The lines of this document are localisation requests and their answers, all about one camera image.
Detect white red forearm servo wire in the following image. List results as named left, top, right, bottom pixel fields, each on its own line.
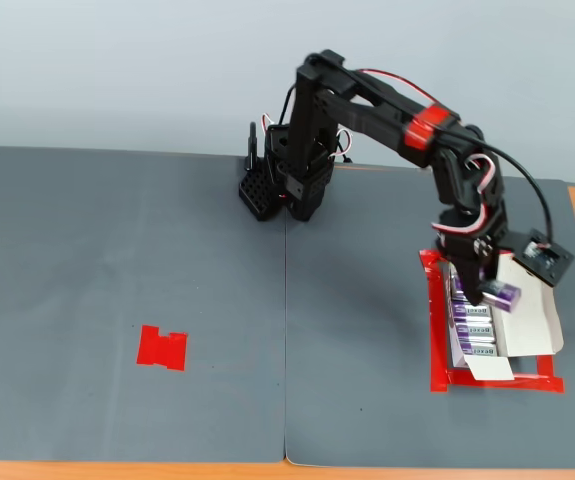
left=358, top=68, right=439, bottom=109

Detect white cardboard box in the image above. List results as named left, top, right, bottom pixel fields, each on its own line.
left=446, top=249, right=566, bottom=383

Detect small red tape patch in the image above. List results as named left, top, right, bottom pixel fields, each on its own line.
left=135, top=324, right=188, bottom=373

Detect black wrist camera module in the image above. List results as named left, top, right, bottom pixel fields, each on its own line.
left=511, top=228, right=575, bottom=288

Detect black camera cable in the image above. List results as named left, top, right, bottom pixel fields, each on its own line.
left=454, top=127, right=556, bottom=249

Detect white red shoulder servo wires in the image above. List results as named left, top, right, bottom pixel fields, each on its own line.
left=333, top=127, right=355, bottom=164

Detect red tape band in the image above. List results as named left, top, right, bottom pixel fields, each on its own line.
left=405, top=104, right=462, bottom=152

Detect red tape frame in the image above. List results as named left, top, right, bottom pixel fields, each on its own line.
left=418, top=247, right=566, bottom=395

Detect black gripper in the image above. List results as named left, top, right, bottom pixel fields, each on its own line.
left=431, top=198, right=517, bottom=307

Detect grey table mat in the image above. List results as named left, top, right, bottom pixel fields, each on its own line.
left=283, top=162, right=575, bottom=472
left=0, top=146, right=289, bottom=464

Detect black perforated table clamp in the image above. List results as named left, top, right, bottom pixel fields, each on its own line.
left=238, top=121, right=282, bottom=223

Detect white red wrist servo wire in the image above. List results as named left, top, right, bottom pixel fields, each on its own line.
left=432, top=152, right=499, bottom=237

